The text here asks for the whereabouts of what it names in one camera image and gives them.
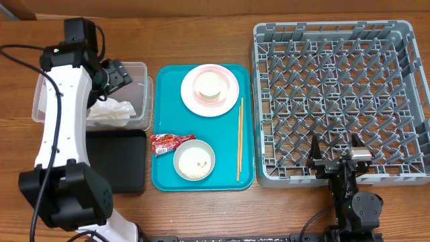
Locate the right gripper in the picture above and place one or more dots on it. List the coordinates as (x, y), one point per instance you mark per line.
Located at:
(326, 166)

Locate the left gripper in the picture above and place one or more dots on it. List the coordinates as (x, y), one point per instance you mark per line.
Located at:
(120, 74)

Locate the white napkin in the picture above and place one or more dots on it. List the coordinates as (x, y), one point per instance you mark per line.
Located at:
(111, 113)

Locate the red foil snack wrapper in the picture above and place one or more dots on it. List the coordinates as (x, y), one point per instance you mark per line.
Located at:
(164, 143)

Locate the grey bowl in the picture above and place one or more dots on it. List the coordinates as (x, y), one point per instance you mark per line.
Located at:
(189, 144)

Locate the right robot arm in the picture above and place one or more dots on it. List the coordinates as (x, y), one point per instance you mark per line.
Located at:
(357, 212)

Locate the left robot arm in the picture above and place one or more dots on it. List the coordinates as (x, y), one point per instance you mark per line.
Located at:
(63, 189)

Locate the grey dishwasher rack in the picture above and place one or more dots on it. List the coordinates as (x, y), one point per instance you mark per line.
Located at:
(333, 80)

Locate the clear plastic bin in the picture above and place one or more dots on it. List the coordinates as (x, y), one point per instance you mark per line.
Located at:
(139, 93)

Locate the teal serving tray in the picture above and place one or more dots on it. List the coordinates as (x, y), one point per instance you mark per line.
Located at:
(171, 116)

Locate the black plastic tray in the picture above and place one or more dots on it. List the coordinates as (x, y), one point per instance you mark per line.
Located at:
(120, 157)

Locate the pink bowl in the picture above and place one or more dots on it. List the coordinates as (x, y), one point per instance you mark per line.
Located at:
(225, 85)

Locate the pale green cup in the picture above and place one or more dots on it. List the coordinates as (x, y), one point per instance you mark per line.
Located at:
(208, 87)

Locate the pink plate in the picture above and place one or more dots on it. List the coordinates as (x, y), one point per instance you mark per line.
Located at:
(203, 109)

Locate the left wooden chopstick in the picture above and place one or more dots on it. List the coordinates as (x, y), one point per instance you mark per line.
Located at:
(238, 146)

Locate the wooden chopstick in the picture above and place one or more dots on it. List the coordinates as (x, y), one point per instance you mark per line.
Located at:
(241, 135)
(238, 146)

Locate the right wooden chopstick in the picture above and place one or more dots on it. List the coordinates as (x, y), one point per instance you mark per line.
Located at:
(241, 135)

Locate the white rice leftovers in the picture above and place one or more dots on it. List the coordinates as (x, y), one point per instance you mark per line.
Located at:
(195, 163)

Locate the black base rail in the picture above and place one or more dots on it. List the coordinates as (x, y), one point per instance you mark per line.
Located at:
(294, 237)

